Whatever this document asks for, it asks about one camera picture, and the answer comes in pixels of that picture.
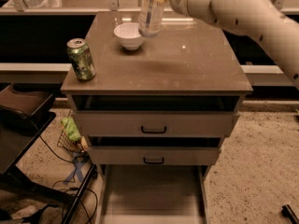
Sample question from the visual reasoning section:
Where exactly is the grey drawer cabinet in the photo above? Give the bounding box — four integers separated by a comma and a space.
60, 10, 254, 224

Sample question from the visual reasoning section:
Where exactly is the upper grey drawer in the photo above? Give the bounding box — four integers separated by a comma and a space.
73, 111, 239, 137

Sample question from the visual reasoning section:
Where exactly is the middle grey drawer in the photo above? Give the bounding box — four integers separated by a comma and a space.
88, 147, 220, 165

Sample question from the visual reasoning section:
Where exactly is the wire basket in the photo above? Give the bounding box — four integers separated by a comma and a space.
57, 111, 87, 157

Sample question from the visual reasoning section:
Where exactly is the green plush toy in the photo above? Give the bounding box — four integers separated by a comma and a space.
61, 117, 81, 142

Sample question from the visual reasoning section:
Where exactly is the blue tape cross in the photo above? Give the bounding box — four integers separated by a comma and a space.
63, 157, 89, 184

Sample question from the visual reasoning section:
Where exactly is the clear plastic water bottle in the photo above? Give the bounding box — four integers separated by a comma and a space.
139, 0, 165, 37

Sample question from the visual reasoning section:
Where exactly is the black side cart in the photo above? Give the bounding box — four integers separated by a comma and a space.
0, 83, 95, 224

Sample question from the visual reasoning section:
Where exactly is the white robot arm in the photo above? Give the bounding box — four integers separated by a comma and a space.
139, 0, 299, 88

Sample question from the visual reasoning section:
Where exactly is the green soda can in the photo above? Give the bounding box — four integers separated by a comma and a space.
66, 38, 95, 81

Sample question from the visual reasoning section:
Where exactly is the grey drawer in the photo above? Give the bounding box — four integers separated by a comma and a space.
73, 111, 239, 137
88, 147, 220, 165

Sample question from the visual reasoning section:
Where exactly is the metal railing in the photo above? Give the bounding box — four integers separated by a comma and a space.
0, 0, 299, 16

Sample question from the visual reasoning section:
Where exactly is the white ceramic bowl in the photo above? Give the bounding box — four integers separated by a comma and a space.
114, 22, 145, 50

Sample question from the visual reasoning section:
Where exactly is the open bottom drawer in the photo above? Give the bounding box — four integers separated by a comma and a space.
96, 165, 210, 224

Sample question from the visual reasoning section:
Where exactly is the black object on floor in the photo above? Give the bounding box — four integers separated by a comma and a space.
281, 204, 299, 224

